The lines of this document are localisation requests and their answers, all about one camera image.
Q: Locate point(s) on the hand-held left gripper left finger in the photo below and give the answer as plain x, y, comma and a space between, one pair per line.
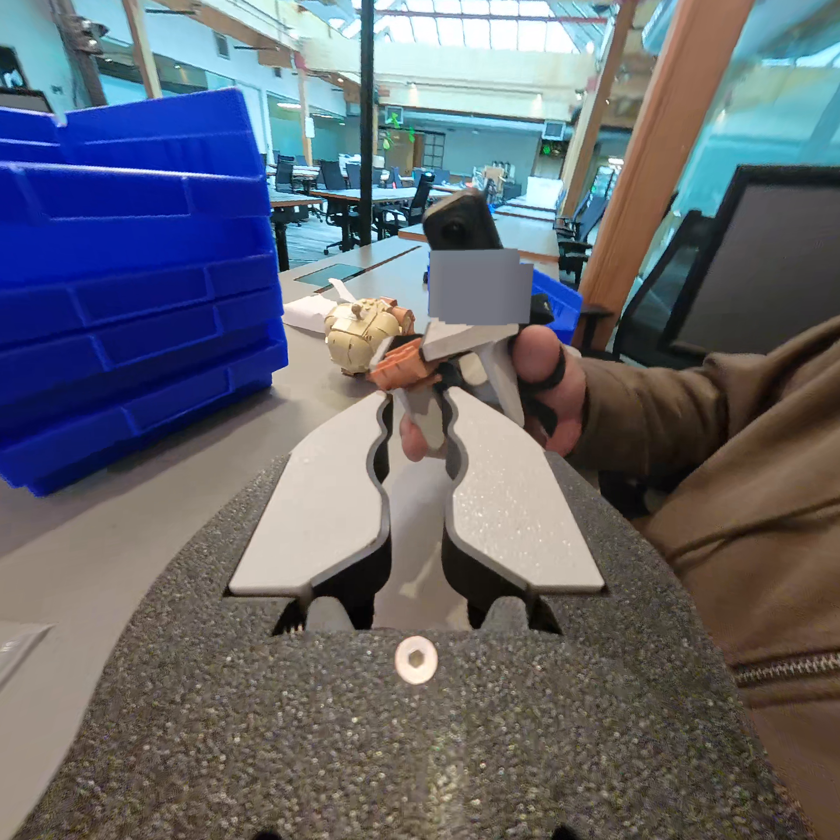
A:
315, 519

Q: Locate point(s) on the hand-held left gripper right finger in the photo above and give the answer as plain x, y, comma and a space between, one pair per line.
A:
519, 512

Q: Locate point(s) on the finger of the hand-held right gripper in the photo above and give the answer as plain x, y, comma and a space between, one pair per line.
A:
427, 420
466, 341

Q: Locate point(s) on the small orange brick assembly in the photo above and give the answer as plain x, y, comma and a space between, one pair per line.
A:
400, 365

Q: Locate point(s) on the tan brown brick toy figure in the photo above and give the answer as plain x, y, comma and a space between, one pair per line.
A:
365, 335

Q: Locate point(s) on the person's right forearm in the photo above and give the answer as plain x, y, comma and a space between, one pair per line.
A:
670, 407

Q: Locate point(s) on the grey desk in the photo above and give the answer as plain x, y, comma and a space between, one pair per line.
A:
118, 538

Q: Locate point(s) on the person's right hand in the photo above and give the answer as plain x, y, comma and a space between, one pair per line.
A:
551, 387

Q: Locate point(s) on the black office chair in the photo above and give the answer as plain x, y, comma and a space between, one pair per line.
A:
656, 295
418, 204

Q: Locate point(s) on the long wooden table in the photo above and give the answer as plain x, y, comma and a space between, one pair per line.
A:
519, 236

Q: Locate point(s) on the small blue storage bin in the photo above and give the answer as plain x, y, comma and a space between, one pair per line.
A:
562, 309

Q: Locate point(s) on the torn white paper bag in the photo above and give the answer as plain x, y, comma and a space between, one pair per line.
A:
313, 309

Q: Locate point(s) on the wooden pillar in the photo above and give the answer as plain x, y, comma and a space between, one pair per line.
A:
597, 105
670, 145

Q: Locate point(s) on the person's brown jacket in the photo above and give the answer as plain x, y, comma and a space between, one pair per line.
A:
775, 551

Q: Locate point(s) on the large black screen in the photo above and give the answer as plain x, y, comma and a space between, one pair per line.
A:
761, 263

